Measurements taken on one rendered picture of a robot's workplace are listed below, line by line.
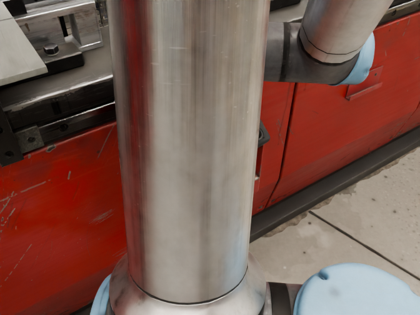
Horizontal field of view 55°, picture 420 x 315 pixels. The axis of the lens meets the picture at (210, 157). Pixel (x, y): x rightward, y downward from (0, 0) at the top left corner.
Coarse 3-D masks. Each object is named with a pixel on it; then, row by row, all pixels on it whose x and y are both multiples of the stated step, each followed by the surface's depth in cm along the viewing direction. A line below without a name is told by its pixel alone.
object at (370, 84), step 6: (372, 72) 127; (378, 72) 129; (366, 78) 127; (372, 78) 129; (378, 78) 131; (348, 84) 124; (354, 84) 125; (360, 84) 127; (366, 84) 129; (372, 84) 131; (378, 84) 130; (348, 90) 125; (354, 90) 127; (360, 90) 129; (366, 90) 128; (372, 90) 130; (348, 96) 127; (354, 96) 126
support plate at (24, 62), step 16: (0, 16) 66; (0, 32) 61; (16, 32) 61; (0, 48) 58; (16, 48) 58; (32, 48) 58; (0, 64) 54; (16, 64) 54; (32, 64) 54; (0, 80) 52; (16, 80) 53
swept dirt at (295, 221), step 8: (408, 152) 190; (384, 168) 182; (368, 176) 178; (352, 184) 175; (328, 200) 168; (312, 208) 165; (296, 216) 161; (304, 216) 162; (288, 224) 159; (296, 224) 159; (272, 232) 156
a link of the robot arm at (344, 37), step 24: (312, 0) 39; (336, 0) 35; (360, 0) 34; (384, 0) 34; (288, 24) 50; (312, 24) 41; (336, 24) 38; (360, 24) 38; (288, 48) 48; (312, 48) 45; (336, 48) 42; (360, 48) 44; (288, 72) 50; (312, 72) 49; (336, 72) 49; (360, 72) 49
